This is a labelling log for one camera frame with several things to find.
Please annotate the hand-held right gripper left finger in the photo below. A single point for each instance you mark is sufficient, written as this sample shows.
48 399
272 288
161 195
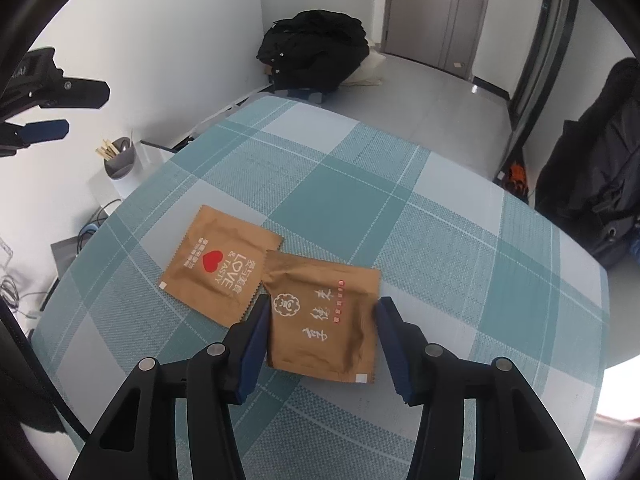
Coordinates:
252 345

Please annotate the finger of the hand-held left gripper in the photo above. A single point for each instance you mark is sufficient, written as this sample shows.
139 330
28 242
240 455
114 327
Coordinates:
82 92
47 131

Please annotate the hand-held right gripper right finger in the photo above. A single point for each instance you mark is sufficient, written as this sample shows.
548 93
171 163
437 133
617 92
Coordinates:
392 350

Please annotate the brown packet with flower emblem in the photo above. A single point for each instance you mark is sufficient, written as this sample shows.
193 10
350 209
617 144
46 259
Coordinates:
325 320

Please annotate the wooden chopsticks bundle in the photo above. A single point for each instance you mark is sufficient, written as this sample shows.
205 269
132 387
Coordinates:
106 150

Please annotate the brown packet with red heart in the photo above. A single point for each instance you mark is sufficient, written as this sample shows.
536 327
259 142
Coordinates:
220 260

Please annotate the white container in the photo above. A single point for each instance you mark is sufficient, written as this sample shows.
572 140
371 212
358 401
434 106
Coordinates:
122 185

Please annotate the grey flat box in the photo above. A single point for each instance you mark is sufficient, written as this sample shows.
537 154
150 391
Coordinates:
65 260

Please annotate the teal white checked tablecloth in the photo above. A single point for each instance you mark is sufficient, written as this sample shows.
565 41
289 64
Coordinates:
350 185

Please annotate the orange black tool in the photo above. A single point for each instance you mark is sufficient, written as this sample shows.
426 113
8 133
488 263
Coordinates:
514 177

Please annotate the dark cloth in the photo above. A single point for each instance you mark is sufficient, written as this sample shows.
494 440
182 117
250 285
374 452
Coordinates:
25 375

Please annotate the bright window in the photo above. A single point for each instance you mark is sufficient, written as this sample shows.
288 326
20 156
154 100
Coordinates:
620 390

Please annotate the black backpack with zippers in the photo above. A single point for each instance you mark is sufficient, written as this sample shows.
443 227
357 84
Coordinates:
315 50

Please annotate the black hanging backpack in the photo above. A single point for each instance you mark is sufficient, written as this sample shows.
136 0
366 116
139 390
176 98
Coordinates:
595 170

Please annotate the beige cloth bag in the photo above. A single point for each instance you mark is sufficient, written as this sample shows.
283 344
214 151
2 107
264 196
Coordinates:
367 70

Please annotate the grey door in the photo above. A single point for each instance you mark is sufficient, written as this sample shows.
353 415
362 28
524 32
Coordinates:
430 10

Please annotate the black folded metal frame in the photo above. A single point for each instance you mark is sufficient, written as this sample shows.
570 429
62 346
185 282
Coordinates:
542 60

